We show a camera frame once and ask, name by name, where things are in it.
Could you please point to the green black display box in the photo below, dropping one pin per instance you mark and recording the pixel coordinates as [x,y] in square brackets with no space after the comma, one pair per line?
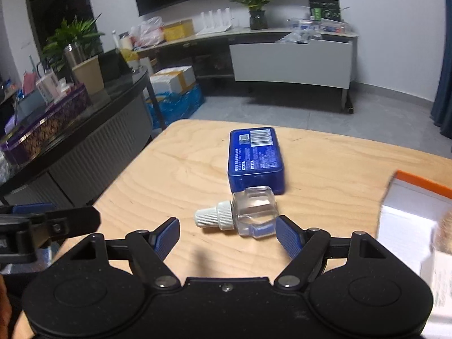
[325,9]

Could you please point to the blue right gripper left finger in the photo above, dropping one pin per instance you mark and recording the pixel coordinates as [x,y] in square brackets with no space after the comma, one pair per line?
[164,237]

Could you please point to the white yellow cardboard boxes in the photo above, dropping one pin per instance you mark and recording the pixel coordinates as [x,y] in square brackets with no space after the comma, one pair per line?
[177,80]

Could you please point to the yellow cardboard box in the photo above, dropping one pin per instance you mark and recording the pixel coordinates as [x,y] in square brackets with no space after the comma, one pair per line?
[178,30]

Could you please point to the blue plastic bag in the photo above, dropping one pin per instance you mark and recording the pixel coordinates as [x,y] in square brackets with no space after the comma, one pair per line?
[174,106]

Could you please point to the dark blue curtain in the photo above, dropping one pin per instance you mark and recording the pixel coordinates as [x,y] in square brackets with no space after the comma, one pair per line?
[441,110]

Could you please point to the purple patterned box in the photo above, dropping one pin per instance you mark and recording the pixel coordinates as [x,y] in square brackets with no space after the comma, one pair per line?
[28,138]

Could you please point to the blue rectangular tin box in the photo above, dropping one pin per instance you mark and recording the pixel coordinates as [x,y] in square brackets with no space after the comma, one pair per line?
[255,159]

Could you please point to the white router with antennas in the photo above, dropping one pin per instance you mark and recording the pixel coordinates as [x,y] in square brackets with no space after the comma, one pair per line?
[215,22]

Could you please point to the clear plastic packets on cabinet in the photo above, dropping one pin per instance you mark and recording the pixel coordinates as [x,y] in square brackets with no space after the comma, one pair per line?
[302,31]

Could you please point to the clear bottle white cap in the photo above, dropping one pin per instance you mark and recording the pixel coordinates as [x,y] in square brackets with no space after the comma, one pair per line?
[251,212]

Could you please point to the black glass side table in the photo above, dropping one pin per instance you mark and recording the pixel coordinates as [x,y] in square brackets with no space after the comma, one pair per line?
[76,167]

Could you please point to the white and black TV cabinet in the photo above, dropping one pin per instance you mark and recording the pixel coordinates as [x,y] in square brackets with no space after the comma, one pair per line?
[328,59]

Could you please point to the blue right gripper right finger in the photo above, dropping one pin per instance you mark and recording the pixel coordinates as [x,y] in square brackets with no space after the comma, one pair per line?
[289,235]

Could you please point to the orange-edged white cardboard tray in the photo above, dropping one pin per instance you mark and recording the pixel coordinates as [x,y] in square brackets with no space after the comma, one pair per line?
[415,225]

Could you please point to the white plastic bag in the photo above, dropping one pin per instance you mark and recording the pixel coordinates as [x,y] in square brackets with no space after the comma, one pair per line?
[148,33]

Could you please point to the brown paper cup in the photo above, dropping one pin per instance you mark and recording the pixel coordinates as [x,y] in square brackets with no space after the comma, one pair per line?
[89,73]

